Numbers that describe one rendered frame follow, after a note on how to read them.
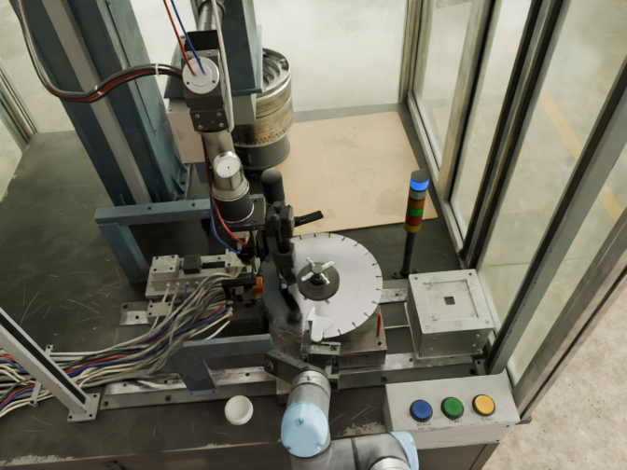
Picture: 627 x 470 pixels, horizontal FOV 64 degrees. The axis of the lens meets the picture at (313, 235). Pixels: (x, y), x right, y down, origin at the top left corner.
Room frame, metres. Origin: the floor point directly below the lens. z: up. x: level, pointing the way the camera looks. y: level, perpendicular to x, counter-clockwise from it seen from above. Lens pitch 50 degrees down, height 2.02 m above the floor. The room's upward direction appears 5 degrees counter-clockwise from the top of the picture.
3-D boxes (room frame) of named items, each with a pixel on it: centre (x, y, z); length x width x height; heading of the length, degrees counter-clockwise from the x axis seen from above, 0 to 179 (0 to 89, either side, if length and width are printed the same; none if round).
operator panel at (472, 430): (0.43, -0.28, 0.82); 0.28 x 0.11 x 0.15; 90
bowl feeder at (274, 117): (1.52, 0.18, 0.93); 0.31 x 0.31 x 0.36
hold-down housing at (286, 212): (0.72, 0.07, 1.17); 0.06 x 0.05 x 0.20; 81
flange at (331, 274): (0.75, 0.00, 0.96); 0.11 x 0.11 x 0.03
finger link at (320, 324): (0.56, 0.00, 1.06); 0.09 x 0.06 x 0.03; 172
